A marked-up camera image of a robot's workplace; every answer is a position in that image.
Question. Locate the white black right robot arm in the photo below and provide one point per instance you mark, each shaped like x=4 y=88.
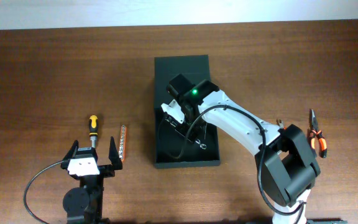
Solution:
x=287 y=168

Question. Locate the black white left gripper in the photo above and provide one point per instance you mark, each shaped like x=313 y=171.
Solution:
x=108 y=170

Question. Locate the orange socket bit rail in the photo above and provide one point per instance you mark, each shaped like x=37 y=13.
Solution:
x=122 y=143

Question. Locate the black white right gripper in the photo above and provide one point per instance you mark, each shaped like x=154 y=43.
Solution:
x=179 y=127

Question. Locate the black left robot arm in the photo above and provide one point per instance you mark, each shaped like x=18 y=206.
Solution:
x=84 y=204

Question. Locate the black orange long-nose pliers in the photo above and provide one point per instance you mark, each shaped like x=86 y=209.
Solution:
x=316 y=135

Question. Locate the yellow black screwdriver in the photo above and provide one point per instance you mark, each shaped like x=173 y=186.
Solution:
x=93 y=130

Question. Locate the black open gift box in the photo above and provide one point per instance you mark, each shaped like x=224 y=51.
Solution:
x=171 y=150

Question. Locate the chrome double ring wrench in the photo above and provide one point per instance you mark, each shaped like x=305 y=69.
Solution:
x=203 y=146

